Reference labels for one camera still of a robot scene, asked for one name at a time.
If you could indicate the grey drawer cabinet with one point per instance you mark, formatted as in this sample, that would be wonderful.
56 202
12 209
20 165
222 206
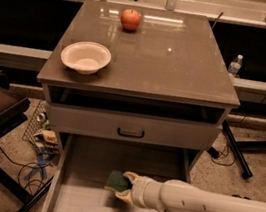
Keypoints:
169 67

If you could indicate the closed top drawer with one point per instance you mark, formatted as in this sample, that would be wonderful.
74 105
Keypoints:
104 123

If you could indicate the clear water bottle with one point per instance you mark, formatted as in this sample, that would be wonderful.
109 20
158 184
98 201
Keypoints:
235 65

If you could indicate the white bowl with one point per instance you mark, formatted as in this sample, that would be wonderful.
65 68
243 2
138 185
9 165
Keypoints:
85 57

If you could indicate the open middle drawer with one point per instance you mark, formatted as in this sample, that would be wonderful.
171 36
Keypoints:
86 163

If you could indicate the wire mesh basket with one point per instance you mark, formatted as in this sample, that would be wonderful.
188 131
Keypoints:
39 134

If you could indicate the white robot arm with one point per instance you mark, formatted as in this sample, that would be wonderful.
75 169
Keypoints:
178 196

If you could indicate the black drawer handle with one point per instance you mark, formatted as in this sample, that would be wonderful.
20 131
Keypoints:
130 134

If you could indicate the red apple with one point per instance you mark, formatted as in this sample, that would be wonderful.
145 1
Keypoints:
130 19

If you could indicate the black table leg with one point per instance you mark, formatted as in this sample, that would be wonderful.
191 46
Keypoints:
239 156

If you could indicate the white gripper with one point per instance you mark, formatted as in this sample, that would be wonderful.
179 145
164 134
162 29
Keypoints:
139 189

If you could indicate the green yellow sponge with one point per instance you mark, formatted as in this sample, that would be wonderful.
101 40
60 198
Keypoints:
117 182

